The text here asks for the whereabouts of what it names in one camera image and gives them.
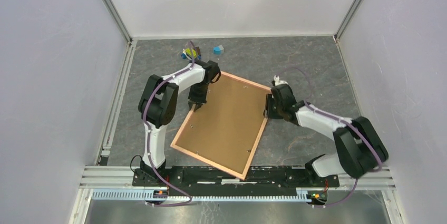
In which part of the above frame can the blue green toy car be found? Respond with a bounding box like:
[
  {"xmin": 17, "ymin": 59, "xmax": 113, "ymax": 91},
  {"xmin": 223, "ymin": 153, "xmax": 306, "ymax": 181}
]
[{"xmin": 180, "ymin": 48, "xmax": 197, "ymax": 60}]

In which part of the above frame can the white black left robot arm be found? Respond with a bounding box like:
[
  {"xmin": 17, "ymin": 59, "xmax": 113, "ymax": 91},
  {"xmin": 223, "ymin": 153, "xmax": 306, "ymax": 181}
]
[{"xmin": 138, "ymin": 61, "xmax": 221, "ymax": 186}]

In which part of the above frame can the brown cardboard backing board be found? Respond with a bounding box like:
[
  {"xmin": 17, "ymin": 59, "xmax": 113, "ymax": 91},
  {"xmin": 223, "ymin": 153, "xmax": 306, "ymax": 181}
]
[{"xmin": 174, "ymin": 75, "xmax": 270, "ymax": 176}]

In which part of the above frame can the blue grey toy block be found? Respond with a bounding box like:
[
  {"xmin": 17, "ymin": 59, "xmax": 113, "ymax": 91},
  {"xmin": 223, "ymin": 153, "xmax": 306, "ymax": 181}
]
[{"xmin": 212, "ymin": 45, "xmax": 225, "ymax": 55}]

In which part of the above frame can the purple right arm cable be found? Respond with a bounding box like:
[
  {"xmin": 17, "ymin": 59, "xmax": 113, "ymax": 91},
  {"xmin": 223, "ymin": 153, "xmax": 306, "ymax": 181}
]
[{"xmin": 274, "ymin": 67, "xmax": 383, "ymax": 209}]

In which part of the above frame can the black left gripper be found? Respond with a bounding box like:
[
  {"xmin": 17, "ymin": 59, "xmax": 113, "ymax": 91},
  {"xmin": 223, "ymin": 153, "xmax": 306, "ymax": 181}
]
[{"xmin": 188, "ymin": 81, "xmax": 209, "ymax": 111}]

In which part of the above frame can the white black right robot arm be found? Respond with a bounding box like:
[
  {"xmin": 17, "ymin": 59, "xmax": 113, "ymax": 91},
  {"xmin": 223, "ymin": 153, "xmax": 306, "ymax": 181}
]
[{"xmin": 264, "ymin": 83, "xmax": 389, "ymax": 186}]

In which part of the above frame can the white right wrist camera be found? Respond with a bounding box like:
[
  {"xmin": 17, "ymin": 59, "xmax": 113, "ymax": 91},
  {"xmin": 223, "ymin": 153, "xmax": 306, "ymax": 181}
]
[{"xmin": 272, "ymin": 75, "xmax": 288, "ymax": 86}]

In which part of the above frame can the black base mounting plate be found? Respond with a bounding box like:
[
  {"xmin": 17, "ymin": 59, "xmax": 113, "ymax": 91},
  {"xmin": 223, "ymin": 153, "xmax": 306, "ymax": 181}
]
[{"xmin": 132, "ymin": 165, "xmax": 340, "ymax": 198}]

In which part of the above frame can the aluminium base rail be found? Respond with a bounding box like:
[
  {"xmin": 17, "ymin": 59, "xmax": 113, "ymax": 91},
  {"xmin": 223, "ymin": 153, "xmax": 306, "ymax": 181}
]
[{"xmin": 80, "ymin": 166, "xmax": 396, "ymax": 202}]

